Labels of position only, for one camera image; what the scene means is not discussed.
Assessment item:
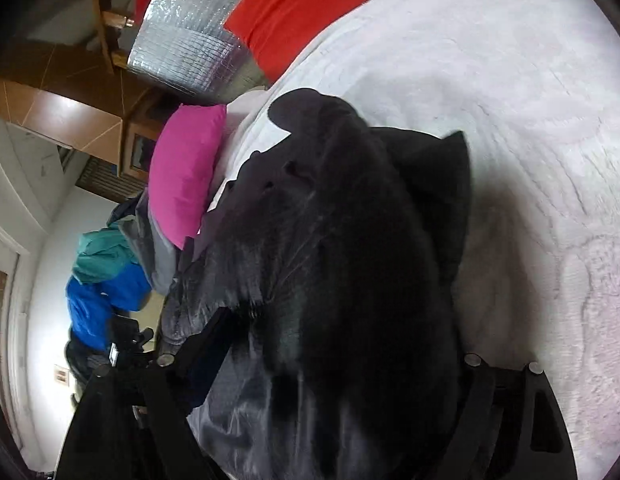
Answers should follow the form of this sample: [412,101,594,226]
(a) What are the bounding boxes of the grey jacket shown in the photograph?
[117,190,191,296]

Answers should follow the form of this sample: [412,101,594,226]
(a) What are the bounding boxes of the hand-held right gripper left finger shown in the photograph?
[55,305,251,480]

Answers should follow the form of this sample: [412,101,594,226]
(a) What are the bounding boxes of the pink pillow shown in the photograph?
[149,104,228,251]

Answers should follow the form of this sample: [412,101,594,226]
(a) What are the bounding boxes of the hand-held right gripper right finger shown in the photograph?
[430,352,578,480]

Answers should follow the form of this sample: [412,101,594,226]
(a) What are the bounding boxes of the white bed blanket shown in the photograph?
[200,0,620,480]

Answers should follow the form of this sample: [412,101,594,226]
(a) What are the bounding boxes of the silver foil insulation mat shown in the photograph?
[126,0,431,103]

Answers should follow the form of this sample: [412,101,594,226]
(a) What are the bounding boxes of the blue jacket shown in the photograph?
[66,262,153,353]

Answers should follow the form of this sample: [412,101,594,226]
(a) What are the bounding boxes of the shiny black puffer jacket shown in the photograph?
[65,340,111,386]

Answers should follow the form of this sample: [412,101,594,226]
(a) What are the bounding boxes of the teal jacket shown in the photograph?
[72,225,141,285]

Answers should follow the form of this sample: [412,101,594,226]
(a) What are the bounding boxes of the wooden stair railing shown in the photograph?
[95,0,141,76]

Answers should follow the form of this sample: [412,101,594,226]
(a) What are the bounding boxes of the black quilted jacket with badge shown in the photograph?
[160,87,473,480]

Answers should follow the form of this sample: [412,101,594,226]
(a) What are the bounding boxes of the red pillow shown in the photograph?
[223,0,375,83]

